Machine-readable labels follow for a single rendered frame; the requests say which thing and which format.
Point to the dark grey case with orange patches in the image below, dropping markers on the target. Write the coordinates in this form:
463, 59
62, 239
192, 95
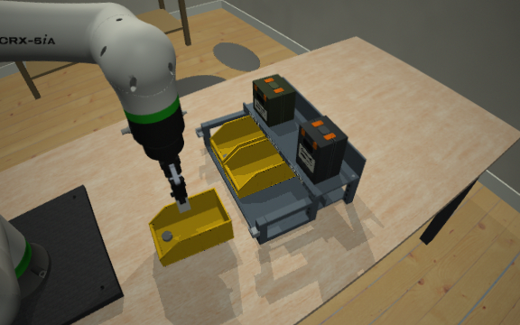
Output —
320, 149

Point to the grey disc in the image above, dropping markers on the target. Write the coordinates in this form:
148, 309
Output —
167, 236

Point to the yellow open-front bin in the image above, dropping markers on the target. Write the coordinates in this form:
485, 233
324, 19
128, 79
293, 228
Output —
233, 135
194, 230
255, 167

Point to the dark green case with orange latches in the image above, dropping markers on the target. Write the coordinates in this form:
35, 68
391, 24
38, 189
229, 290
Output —
273, 99

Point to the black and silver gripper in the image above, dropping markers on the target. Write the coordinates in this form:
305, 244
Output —
169, 159

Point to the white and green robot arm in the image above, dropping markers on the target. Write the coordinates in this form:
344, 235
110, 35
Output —
139, 62

